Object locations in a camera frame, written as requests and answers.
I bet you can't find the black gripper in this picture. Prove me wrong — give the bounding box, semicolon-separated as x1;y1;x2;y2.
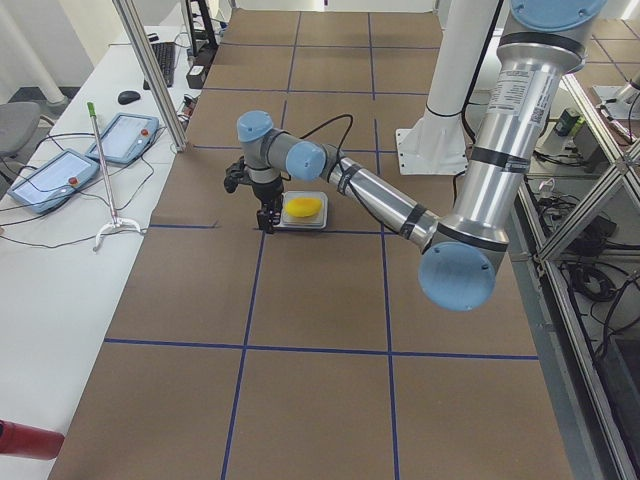
251;179;284;234

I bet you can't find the yellow mango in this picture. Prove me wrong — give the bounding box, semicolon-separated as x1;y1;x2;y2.
285;197;323;218

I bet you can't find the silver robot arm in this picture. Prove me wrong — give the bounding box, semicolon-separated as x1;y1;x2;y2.
224;1;603;311

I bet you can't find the silver digital kitchen scale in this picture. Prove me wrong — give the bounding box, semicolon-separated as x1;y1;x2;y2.
276;191;328;230

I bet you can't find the green tipped grabber stick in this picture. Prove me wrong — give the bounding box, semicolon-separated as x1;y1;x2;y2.
87;102;143;253

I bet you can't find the black small box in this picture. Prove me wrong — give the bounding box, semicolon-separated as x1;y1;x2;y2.
186;65;207;90

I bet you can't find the far blue teach pendant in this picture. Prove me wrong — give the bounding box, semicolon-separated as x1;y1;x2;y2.
98;112;159;165

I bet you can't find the blue teach pendant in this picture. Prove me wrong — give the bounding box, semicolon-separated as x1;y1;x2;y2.
98;112;159;165
8;149;99;214

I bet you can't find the black monitor stand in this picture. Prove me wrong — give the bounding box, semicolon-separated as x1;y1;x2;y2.
184;0;218;56

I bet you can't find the black computer mouse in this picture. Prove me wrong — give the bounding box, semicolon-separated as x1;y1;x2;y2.
117;90;141;105

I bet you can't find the black keyboard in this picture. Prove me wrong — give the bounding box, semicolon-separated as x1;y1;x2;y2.
151;42;176;88

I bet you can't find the near blue teach pendant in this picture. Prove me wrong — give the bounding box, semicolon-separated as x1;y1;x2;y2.
8;149;99;214

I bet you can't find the grey office chair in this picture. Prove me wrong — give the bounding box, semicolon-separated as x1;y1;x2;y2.
0;101;54;186

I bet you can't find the red cylinder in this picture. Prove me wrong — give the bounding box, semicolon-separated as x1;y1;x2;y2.
0;420;65;460

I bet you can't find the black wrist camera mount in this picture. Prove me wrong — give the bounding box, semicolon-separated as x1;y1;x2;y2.
223;156;251;194

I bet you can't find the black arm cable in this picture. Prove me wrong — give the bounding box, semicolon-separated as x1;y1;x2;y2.
279;113;357;181

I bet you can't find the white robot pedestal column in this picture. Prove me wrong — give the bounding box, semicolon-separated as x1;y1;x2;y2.
396;1;503;175

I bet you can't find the aluminium frame post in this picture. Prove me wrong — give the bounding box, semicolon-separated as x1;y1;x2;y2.
112;0;187;152

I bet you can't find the aluminium frame rail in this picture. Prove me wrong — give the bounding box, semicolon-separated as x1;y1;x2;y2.
511;144;639;479

